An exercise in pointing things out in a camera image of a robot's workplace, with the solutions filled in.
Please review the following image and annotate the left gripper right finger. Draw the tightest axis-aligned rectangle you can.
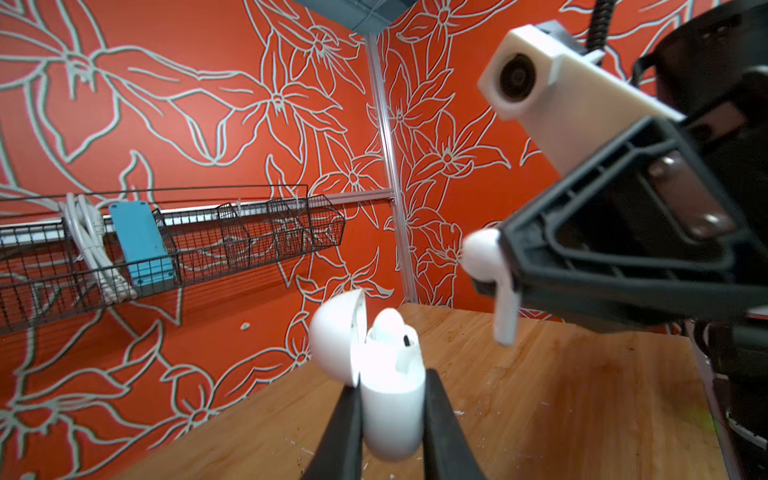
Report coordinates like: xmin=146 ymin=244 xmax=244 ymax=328
xmin=422 ymin=369 xmax=485 ymax=480

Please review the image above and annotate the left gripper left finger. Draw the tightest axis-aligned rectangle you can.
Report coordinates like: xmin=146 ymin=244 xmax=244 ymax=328
xmin=301 ymin=386 xmax=363 ymax=480

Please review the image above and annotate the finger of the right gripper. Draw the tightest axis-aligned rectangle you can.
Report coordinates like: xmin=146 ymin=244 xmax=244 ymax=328
xmin=492 ymin=117 xmax=767 ymax=331

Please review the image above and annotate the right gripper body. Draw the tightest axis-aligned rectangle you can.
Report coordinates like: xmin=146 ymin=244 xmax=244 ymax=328
xmin=677 ymin=65 xmax=767 ymax=252

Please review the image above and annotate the white round puck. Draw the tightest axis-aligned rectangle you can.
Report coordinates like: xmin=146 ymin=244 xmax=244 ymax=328
xmin=309 ymin=289 xmax=426 ymax=462

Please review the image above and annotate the white earbud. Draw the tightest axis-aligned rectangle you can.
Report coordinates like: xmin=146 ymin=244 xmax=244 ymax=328
xmin=461 ymin=228 xmax=522 ymax=347
xmin=366 ymin=308 xmax=419 ymax=348

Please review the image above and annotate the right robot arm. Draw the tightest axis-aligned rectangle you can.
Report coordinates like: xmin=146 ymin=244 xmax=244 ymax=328
xmin=462 ymin=1 xmax=767 ymax=479

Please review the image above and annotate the blue white box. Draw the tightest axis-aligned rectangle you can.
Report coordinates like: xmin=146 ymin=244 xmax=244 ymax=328
xmin=109 ymin=201 xmax=175 ymax=295

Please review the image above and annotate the black wire basket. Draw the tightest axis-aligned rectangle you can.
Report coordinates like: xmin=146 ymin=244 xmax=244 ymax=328
xmin=1 ymin=187 xmax=346 ymax=334

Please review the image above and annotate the white coiled cable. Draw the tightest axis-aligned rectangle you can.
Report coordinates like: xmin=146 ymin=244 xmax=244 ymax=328
xmin=58 ymin=191 xmax=139 ymax=306

